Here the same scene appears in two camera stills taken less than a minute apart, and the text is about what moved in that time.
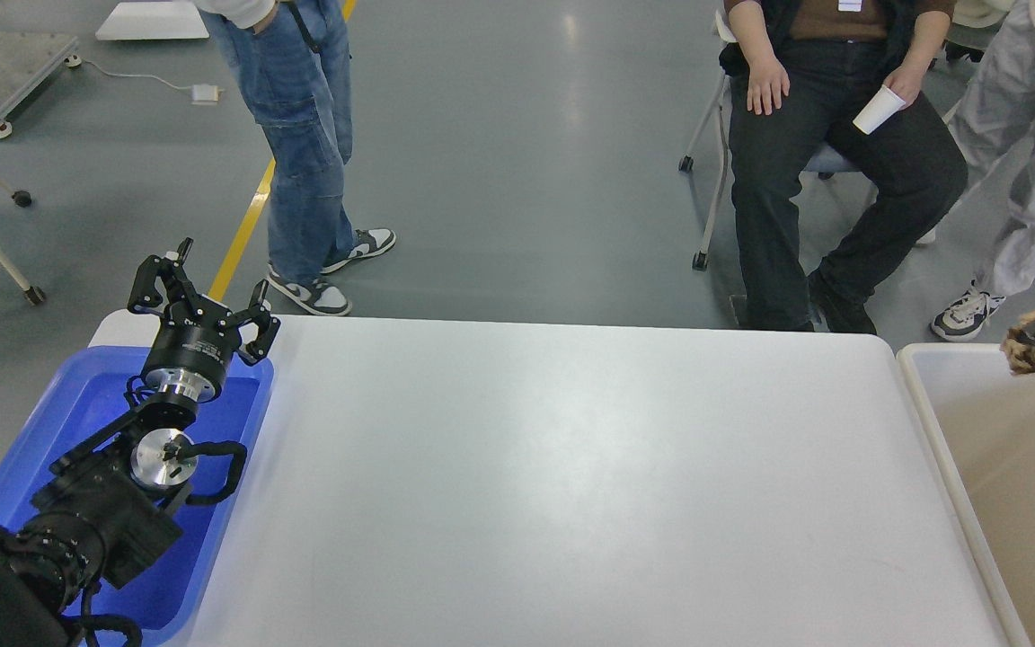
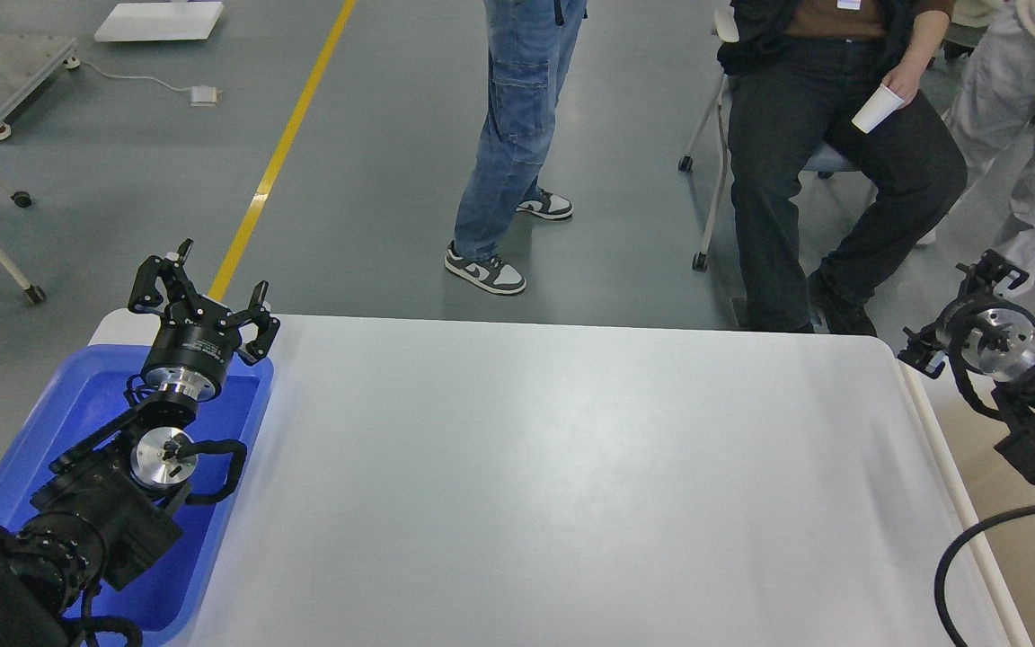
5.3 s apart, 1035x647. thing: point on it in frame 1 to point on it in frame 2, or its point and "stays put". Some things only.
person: x=293 y=61 to x=530 y=44
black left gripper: x=197 y=338 stays put
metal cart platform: x=15 y=62 stays put
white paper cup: x=882 y=105 stays put
